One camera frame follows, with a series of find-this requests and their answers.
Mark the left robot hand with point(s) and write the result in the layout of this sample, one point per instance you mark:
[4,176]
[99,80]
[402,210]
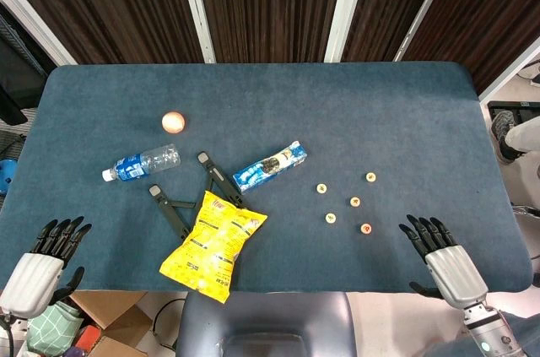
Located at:
[31,281]

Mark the yellow snack bag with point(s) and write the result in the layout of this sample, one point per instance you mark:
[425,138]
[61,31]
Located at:
[211,247]

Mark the dark sneaker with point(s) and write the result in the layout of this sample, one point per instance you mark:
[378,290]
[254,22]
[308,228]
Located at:
[502,133]

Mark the blue cookie box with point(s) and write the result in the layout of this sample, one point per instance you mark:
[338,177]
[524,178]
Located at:
[261,171]

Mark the green checked bag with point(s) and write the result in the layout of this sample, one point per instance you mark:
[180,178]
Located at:
[55,327]

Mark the small round token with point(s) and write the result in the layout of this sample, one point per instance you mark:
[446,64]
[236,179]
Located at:
[370,176]
[355,201]
[366,228]
[330,218]
[322,188]

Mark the black office chair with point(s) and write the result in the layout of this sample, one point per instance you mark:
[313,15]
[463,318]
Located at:
[17,70]

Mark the person's light trouser leg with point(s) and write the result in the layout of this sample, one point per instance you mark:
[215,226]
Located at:
[525,135]

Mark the small orange ball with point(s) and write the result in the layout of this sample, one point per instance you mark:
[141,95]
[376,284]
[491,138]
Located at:
[173,122]

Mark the blue felt table cover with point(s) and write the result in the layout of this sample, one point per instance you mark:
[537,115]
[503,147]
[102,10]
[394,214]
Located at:
[295,99]

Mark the white partition post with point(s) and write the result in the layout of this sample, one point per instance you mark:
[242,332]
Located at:
[38,23]
[196,7]
[346,7]
[424,11]

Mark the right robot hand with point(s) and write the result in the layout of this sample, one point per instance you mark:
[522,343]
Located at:
[455,277]

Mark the brown cardboard box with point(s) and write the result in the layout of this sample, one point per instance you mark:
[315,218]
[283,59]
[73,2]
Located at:
[109,310]

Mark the black folding stand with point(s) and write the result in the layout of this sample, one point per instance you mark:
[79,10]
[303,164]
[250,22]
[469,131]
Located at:
[219,177]

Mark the red packet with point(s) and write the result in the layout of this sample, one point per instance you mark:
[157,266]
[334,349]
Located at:
[88,338]

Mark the blue plastic object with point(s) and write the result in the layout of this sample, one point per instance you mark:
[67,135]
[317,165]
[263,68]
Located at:
[6,175]

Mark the black equipment case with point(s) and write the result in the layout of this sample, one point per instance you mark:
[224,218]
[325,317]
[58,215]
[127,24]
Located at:
[512,110]

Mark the clear bottle blue label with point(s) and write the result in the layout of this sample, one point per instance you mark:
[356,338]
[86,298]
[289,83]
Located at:
[139,163]

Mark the blue-grey robot torso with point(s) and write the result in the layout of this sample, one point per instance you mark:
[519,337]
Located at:
[261,319]

